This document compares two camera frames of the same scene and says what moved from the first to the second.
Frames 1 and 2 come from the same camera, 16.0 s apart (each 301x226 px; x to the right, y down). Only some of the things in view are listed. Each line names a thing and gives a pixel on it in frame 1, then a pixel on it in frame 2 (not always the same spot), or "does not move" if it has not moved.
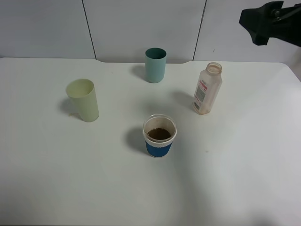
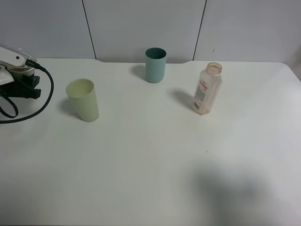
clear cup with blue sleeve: [159, 131] → [20, 68]
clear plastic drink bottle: [208, 89] does not move
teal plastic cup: [155, 60] does not move
